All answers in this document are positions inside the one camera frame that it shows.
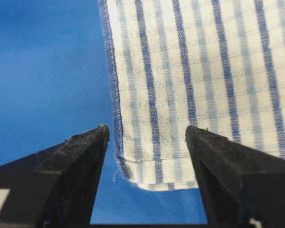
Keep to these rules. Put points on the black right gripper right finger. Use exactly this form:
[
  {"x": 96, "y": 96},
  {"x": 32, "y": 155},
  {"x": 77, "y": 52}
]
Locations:
[{"x": 240, "y": 187}]

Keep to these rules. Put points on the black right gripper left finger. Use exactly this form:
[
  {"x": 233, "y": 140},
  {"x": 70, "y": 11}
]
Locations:
[{"x": 55, "y": 187}]

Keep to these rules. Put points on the blue striped white towel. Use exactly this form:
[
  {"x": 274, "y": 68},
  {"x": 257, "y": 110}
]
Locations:
[{"x": 216, "y": 64}]

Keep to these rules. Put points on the blue table cloth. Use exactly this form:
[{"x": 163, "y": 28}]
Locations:
[{"x": 54, "y": 84}]

